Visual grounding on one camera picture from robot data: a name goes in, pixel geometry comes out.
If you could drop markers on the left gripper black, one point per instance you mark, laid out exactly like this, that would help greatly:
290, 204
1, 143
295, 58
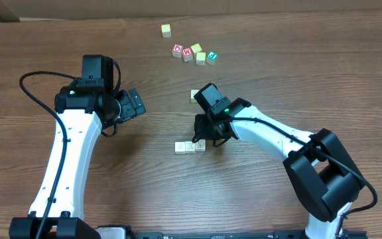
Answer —
128, 110

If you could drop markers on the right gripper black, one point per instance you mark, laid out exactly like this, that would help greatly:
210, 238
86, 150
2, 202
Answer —
201, 131

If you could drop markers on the white block row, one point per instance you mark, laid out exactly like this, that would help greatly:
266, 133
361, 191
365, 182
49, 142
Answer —
192, 94
190, 147
200, 145

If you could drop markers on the white block single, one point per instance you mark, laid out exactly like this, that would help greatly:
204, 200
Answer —
180, 147

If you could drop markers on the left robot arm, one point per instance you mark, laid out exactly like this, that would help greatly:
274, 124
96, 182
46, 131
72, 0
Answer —
82, 110

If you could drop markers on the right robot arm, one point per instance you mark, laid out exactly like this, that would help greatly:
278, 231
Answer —
321, 171

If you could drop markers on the green wooden block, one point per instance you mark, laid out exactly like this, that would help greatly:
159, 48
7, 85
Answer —
211, 57

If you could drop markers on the yellow block lower cluster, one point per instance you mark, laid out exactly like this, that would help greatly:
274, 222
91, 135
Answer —
200, 58

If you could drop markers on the yellow block cluster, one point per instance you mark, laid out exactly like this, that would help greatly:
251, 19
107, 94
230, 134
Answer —
196, 48
200, 58

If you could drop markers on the red O wooden block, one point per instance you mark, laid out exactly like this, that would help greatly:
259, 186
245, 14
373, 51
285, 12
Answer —
177, 50

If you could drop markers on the red M wooden block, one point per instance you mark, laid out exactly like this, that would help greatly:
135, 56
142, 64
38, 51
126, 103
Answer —
187, 54

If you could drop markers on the yellow block upper cluster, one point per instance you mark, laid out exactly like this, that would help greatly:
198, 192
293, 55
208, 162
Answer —
196, 48

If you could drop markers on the far yellow wooden block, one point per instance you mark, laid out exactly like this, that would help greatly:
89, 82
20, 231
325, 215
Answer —
166, 30

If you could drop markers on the cardboard box back edge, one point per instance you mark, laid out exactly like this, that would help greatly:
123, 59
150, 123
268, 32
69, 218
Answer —
14, 10

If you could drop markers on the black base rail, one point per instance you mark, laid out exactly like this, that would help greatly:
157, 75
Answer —
217, 235

